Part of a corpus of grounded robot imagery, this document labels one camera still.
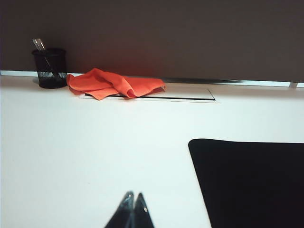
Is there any wide grey desk divider panel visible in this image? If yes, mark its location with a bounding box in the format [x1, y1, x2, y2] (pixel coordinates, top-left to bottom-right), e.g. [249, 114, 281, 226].
[0, 0, 304, 83]

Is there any aluminium divider base rail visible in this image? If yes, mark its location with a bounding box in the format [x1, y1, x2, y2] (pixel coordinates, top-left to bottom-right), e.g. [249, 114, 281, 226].
[0, 70, 304, 88]

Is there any black mouse pad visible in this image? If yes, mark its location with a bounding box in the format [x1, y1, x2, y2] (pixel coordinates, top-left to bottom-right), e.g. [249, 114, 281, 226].
[188, 139, 304, 228]

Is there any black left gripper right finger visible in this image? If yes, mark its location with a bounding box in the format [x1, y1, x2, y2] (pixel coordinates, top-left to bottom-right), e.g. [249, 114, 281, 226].
[134, 192, 155, 228]

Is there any black mesh pen holder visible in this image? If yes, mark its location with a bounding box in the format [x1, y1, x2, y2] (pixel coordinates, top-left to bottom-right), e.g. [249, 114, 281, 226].
[32, 48, 68, 89]

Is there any white desk cable flap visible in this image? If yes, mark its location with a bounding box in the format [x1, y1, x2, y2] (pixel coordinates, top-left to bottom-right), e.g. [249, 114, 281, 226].
[79, 88, 220, 104]

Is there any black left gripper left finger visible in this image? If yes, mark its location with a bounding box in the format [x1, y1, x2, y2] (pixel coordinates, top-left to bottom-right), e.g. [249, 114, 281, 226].
[104, 190, 135, 228]

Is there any orange cloth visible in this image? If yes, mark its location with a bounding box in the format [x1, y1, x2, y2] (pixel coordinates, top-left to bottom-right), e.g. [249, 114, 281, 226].
[66, 67, 166, 101]

